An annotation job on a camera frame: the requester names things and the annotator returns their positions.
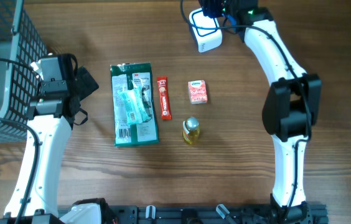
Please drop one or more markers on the red Nescafe stick sachet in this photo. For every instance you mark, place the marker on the red Nescafe stick sachet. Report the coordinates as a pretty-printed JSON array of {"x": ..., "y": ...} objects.
[{"x": 164, "y": 98}]

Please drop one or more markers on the red tissue pack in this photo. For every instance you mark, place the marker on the red tissue pack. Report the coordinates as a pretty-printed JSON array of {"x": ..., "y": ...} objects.
[{"x": 197, "y": 92}]

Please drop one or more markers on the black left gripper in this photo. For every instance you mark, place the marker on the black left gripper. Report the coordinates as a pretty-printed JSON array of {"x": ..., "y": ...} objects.
[{"x": 85, "y": 84}]

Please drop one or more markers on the green 3M sponge package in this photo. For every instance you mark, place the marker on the green 3M sponge package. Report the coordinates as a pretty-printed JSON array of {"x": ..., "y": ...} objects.
[{"x": 133, "y": 105}]

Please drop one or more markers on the black wire basket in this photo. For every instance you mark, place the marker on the black wire basket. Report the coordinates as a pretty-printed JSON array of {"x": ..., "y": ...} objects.
[{"x": 20, "y": 45}]

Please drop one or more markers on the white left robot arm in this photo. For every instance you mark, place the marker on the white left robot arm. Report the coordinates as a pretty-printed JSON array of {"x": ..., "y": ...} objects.
[{"x": 50, "y": 121}]

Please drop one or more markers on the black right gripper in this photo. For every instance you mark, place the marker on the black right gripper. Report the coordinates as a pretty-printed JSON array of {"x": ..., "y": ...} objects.
[{"x": 208, "y": 8}]

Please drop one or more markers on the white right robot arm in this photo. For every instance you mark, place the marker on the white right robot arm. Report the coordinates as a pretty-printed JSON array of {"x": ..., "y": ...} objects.
[{"x": 292, "y": 103}]

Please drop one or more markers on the black mounting rail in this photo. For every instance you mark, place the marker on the black mounting rail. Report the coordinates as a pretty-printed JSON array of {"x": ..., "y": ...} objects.
[{"x": 97, "y": 210}]

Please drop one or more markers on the white barcode scanner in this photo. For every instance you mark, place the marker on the white barcode scanner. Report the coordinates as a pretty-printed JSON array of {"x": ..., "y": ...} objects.
[{"x": 205, "y": 39}]

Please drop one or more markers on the yellow oil bottle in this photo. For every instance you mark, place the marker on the yellow oil bottle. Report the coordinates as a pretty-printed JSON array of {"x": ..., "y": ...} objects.
[{"x": 191, "y": 130}]

